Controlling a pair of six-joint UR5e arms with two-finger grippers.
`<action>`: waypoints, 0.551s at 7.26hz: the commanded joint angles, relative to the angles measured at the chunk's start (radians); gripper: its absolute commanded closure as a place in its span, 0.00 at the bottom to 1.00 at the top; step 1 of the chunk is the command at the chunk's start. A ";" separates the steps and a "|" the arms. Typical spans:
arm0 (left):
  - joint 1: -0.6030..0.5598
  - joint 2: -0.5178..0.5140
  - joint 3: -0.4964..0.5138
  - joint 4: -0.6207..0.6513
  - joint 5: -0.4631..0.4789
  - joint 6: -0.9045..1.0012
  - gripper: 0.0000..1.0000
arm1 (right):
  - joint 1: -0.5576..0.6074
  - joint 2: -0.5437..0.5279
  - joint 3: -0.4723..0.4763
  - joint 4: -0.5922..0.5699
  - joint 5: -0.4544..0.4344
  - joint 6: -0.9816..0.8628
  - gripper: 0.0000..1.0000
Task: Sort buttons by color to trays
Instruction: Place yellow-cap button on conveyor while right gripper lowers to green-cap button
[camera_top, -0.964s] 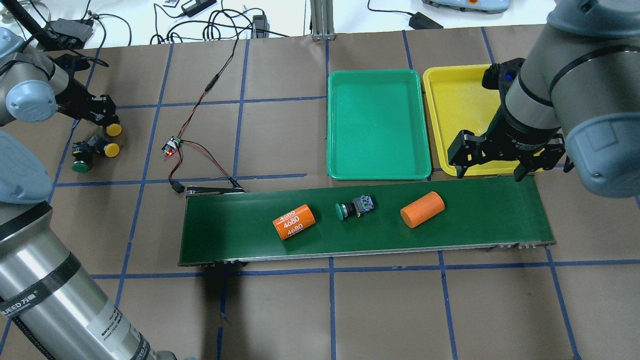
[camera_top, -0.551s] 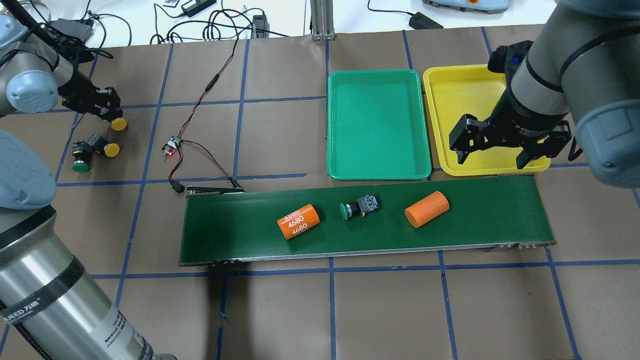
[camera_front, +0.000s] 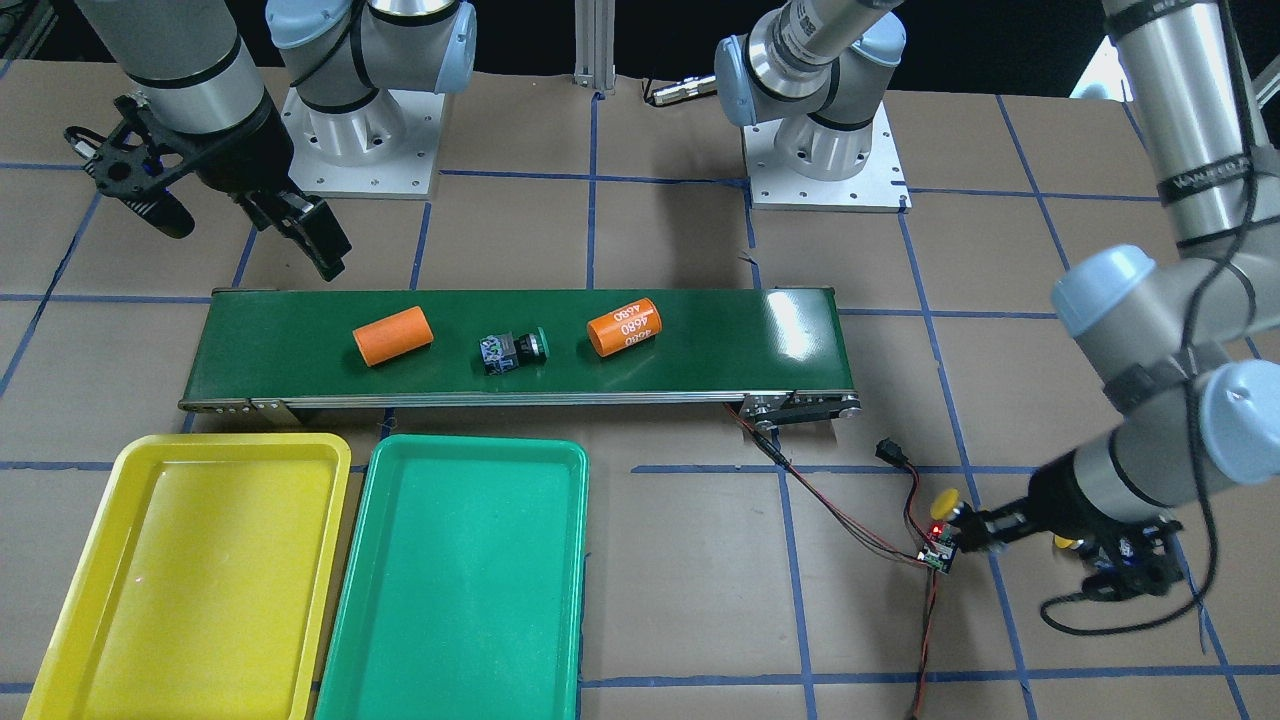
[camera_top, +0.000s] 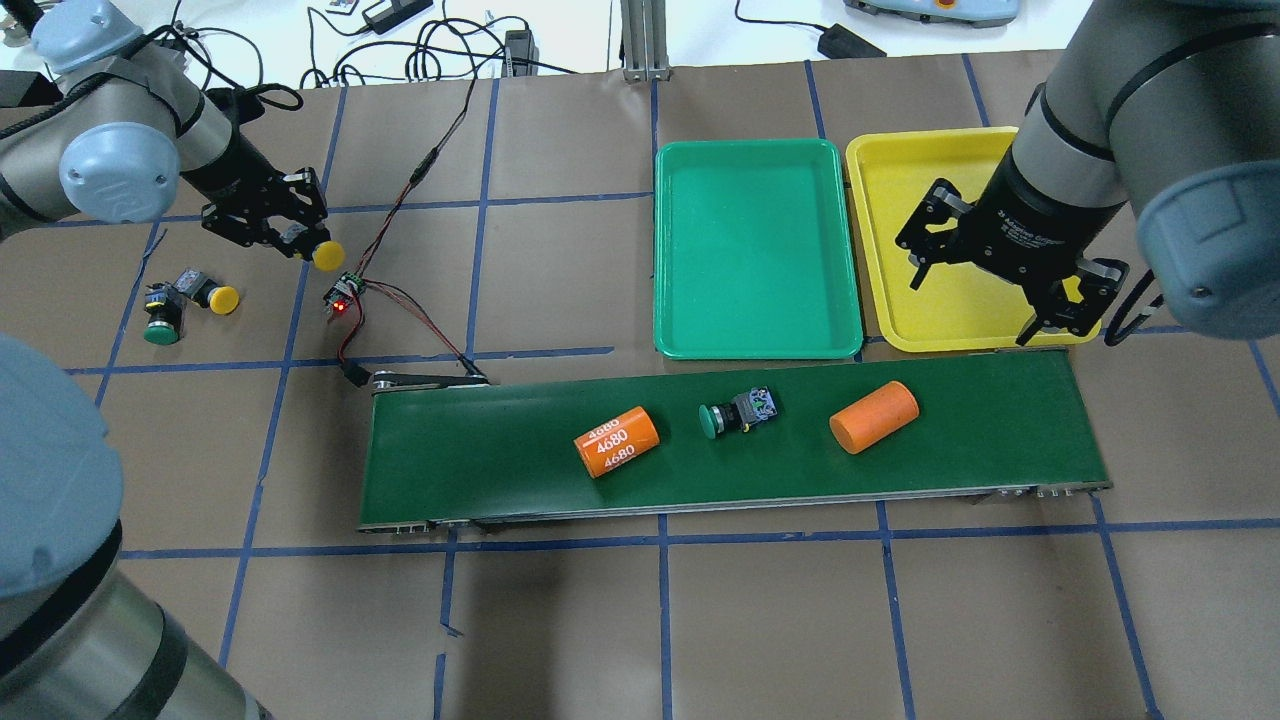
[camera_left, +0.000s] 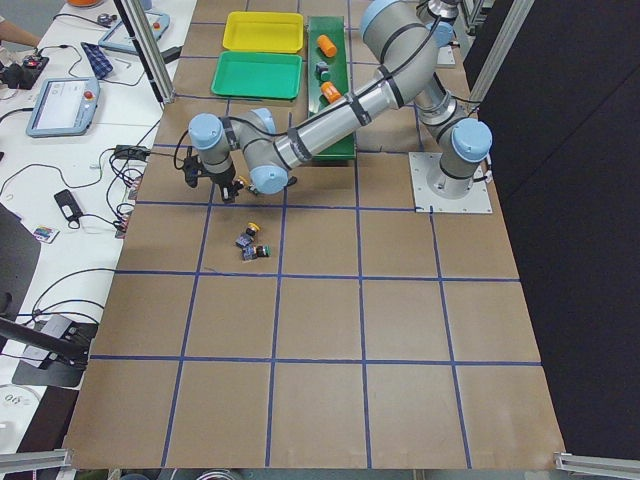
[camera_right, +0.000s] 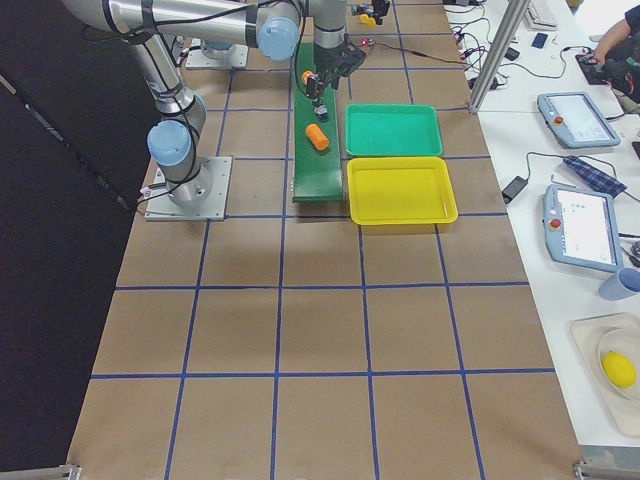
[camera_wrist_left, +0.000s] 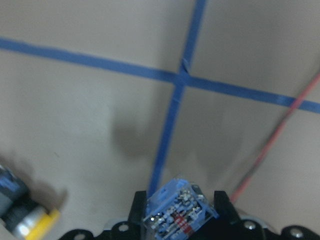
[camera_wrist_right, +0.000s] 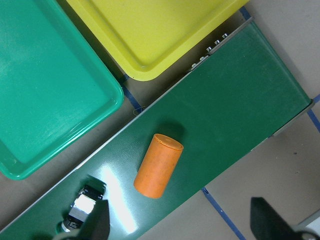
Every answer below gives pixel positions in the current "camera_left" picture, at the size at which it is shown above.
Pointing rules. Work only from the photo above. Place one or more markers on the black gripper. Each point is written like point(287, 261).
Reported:
point(223, 176)

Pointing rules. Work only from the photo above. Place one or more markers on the yellow push button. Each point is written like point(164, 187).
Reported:
point(245, 184)
point(247, 237)

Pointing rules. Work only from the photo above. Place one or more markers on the orange cylinder with numbers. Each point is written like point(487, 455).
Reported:
point(330, 92)

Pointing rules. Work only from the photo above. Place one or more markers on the green push button dark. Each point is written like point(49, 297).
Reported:
point(322, 71)

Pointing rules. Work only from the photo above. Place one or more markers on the plain orange cylinder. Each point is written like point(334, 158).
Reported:
point(326, 46)

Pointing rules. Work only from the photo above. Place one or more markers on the green plastic tray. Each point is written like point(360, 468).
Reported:
point(257, 75)

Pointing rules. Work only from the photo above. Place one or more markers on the black power adapter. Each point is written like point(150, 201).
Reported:
point(171, 54)

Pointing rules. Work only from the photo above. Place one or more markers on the yellow plastic tray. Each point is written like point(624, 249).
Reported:
point(269, 32)

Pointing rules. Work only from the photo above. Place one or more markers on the green conveyor belt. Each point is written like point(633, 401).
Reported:
point(332, 26)

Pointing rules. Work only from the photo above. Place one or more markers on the blue plaid cloth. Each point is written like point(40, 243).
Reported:
point(99, 63)

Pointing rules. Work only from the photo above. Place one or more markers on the near teach pendant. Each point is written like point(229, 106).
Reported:
point(64, 107)

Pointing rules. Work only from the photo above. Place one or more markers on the person at desk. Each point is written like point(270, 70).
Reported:
point(10, 32)

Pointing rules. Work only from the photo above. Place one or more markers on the black camera mount wrist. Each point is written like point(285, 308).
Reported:
point(191, 169)

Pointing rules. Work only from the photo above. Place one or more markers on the aluminium frame post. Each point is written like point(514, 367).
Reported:
point(137, 25)

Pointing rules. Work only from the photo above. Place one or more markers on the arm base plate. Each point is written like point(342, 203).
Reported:
point(435, 192)
point(446, 58)

